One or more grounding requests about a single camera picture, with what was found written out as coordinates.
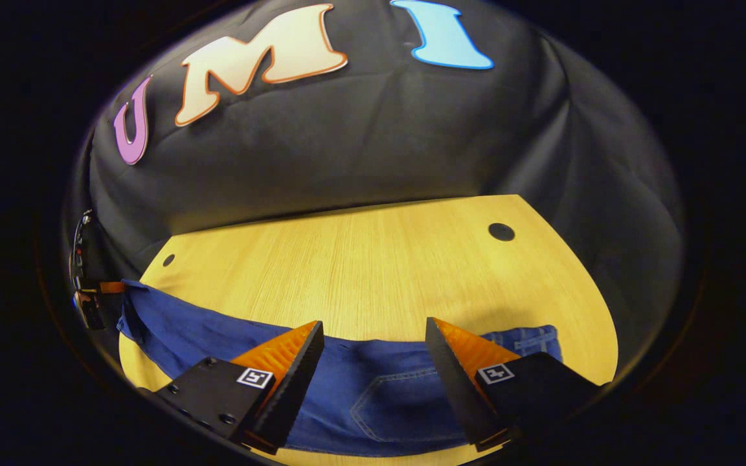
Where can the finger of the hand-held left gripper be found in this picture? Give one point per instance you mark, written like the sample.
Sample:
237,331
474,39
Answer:
113,287

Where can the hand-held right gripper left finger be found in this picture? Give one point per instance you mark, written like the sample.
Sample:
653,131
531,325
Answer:
298,388

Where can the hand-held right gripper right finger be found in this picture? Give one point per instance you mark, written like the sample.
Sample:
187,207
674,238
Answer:
454,388

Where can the blue denim jeans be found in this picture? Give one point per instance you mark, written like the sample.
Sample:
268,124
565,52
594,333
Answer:
379,388

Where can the black backdrop cloth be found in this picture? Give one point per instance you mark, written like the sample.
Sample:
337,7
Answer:
379,142

